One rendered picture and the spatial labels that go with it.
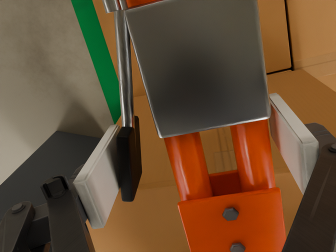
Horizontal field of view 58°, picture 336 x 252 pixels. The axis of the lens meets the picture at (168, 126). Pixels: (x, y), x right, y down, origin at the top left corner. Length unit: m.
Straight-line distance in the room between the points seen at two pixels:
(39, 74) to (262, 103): 1.32
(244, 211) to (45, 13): 1.26
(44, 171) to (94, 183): 1.05
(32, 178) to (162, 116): 1.03
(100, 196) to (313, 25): 0.64
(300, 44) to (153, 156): 0.44
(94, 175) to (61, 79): 1.25
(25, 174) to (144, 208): 0.86
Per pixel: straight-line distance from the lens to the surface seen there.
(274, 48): 0.73
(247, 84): 0.16
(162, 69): 0.15
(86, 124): 1.44
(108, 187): 0.18
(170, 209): 0.38
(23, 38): 1.44
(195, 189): 0.19
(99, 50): 1.31
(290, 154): 0.16
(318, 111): 0.51
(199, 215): 0.20
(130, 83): 0.17
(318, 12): 0.74
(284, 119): 0.17
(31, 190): 1.12
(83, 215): 0.16
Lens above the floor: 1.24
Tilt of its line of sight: 66 degrees down
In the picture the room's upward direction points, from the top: 168 degrees counter-clockwise
